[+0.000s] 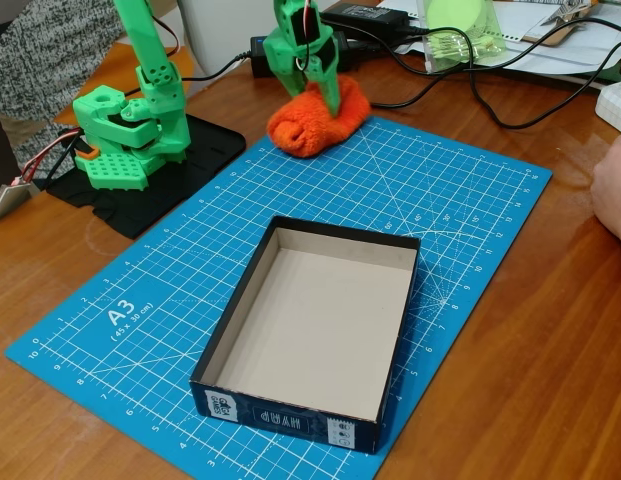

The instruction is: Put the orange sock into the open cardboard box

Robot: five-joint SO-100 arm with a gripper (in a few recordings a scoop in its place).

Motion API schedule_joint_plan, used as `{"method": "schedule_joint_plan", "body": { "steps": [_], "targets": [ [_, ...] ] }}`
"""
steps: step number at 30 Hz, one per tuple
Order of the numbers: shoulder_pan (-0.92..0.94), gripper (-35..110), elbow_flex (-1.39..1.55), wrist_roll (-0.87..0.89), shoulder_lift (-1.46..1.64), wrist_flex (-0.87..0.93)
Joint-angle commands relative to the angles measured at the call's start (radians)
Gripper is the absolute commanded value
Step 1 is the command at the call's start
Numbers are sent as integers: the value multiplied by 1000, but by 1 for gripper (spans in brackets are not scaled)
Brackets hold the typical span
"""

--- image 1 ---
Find orange fluffy sock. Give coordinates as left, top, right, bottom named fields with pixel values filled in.
left=266, top=77, right=372, bottom=159

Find white box corner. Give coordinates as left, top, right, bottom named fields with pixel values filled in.
left=594, top=82, right=621, bottom=136

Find person's bare hand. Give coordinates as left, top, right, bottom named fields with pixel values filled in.
left=589, top=137, right=621, bottom=261

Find large black power adapter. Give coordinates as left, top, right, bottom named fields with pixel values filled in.
left=249, top=30, right=362, bottom=79

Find slim black power adapter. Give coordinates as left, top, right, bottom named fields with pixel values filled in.
left=319, top=1, right=411, bottom=32

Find clear bag with green contents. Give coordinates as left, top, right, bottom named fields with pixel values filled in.
left=419, top=0, right=507, bottom=74

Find white paper sheets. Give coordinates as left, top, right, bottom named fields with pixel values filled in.
left=379, top=0, right=621, bottom=90

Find brown cardboard clipboard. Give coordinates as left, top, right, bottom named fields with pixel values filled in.
left=520, top=17, right=587, bottom=49

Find black cardboard box lid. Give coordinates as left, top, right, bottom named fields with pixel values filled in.
left=188, top=215, right=422, bottom=455

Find blue A3 cutting mat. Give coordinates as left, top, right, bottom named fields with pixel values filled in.
left=4, top=117, right=554, bottom=480

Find metal binder clip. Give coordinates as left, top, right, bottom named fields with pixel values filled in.
left=539, top=0, right=591, bottom=27

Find grey speckled fabric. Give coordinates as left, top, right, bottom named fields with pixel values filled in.
left=0, top=0, right=131, bottom=174

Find silver circuit board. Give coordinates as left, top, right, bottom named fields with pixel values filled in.
left=0, top=182, right=35, bottom=224

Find white red black servo cable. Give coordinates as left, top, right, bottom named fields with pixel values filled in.
left=294, top=0, right=314, bottom=72

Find thin black power cable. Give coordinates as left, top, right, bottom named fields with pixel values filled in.
left=182, top=49, right=254, bottom=85

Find black looping cable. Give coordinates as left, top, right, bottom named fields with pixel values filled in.
left=334, top=17, right=621, bottom=109

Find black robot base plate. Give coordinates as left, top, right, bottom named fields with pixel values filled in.
left=44, top=113, right=248, bottom=240

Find long black adapter cable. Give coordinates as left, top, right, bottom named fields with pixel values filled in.
left=347, top=24, right=621, bottom=130

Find red and black wire bundle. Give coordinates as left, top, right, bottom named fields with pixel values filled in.
left=14, top=127, right=86, bottom=187

